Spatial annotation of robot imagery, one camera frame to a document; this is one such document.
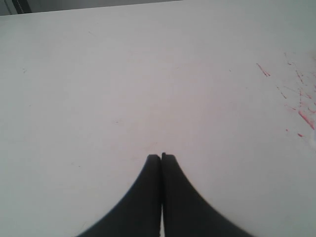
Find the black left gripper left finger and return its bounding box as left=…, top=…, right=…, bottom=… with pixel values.
left=80, top=155, right=161, bottom=237

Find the dark post behind table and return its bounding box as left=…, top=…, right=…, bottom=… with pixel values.
left=12, top=0, right=32, bottom=14

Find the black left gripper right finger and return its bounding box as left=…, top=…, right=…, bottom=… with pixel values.
left=161, top=153, right=251, bottom=237

